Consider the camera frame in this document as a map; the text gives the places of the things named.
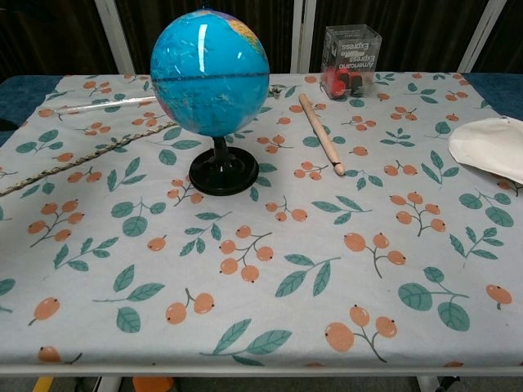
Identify small blue desk globe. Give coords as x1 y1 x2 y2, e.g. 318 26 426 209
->
150 7 270 196

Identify floral leaf berry tablecloth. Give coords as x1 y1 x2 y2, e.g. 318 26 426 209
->
0 72 523 368

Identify wooden stick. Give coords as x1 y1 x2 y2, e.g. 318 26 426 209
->
297 92 346 177

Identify clear plastic box red pieces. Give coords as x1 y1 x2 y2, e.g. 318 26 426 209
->
320 24 383 100

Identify clear plastic straw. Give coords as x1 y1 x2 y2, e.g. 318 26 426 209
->
52 96 159 115

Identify orange block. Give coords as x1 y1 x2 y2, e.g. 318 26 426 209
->
132 376 175 392

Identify grey partition post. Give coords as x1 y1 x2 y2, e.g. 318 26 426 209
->
94 0 136 76
290 0 317 75
459 0 508 75

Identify braided beige rope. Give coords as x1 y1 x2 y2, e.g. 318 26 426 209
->
0 83 288 198

